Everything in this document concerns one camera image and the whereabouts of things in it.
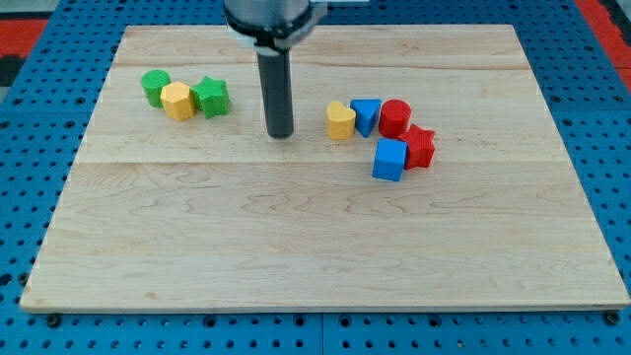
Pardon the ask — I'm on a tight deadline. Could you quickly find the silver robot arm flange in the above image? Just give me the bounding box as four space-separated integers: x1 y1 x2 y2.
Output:
223 0 327 55

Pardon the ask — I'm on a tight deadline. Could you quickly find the yellow heart block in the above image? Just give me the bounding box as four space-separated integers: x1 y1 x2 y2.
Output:
326 101 356 140

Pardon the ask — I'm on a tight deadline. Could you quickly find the blue cube block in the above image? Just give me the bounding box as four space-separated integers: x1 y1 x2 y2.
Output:
372 138 407 181

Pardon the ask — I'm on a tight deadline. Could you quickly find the blue triangle block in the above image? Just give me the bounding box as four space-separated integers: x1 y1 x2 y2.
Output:
350 99 382 138

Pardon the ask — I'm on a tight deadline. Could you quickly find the red cylinder block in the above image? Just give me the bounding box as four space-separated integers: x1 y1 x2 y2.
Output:
379 100 412 138

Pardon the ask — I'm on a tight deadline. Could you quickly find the wooden board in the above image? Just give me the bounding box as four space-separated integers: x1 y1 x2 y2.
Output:
20 25 630 314

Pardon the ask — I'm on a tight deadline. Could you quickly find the red star block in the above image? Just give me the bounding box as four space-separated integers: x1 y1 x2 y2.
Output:
397 124 435 170

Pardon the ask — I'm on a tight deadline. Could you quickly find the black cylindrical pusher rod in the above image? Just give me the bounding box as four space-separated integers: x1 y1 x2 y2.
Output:
257 51 294 139

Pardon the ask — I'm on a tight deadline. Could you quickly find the green star block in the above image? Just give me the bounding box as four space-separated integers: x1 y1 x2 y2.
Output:
191 76 230 119

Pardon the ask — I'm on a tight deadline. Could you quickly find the yellow hexagon block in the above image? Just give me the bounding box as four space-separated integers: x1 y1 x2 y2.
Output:
160 82 196 121

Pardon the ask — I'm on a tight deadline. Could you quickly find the green cylinder block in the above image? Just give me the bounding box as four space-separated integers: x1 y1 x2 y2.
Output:
140 69 171 108

